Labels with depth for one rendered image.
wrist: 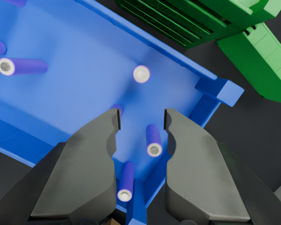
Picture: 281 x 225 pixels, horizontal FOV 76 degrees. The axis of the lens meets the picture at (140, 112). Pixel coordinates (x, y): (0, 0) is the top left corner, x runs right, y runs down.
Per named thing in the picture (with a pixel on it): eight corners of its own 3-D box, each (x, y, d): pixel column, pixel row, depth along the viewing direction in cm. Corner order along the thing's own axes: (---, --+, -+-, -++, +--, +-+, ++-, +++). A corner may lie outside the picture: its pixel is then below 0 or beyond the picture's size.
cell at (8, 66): (50, 63, 24) (16, 63, 18) (44, 76, 24) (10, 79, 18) (37, 56, 24) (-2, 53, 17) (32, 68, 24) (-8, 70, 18)
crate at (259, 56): (262, 97, 73) (278, 83, 71) (305, 109, 53) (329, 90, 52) (214, 42, 68) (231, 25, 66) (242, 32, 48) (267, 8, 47)
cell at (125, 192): (137, 164, 27) (134, 194, 21) (131, 173, 28) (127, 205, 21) (126, 159, 27) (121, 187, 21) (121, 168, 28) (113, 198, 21)
